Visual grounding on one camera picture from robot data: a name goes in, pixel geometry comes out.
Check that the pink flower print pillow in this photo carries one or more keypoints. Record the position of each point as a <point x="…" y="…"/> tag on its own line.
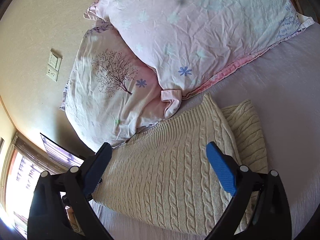
<point x="193" y="44"/>

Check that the white tree print pillow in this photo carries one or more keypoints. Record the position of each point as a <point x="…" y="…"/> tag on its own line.
<point x="111" y="95"/>

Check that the window with brown frame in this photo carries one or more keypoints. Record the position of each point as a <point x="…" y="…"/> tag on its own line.
<point x="21" y="170"/>

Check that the white wall switch socket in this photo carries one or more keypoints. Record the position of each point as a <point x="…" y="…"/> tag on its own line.
<point x="53" y="65"/>

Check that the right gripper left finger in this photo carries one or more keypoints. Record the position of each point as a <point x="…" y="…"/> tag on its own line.
<point x="60" y="207"/>

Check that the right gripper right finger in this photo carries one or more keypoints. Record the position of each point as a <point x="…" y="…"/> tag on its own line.
<point x="271" y="218"/>

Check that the lilac bed sheet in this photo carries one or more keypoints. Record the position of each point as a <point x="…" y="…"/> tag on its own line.
<point x="283" y="86"/>

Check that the dark framed monitor screen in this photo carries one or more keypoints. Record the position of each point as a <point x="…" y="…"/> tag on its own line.
<point x="59" y="154"/>

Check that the beige cable knit sweater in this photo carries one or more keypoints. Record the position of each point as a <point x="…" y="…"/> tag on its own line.
<point x="163" y="177"/>

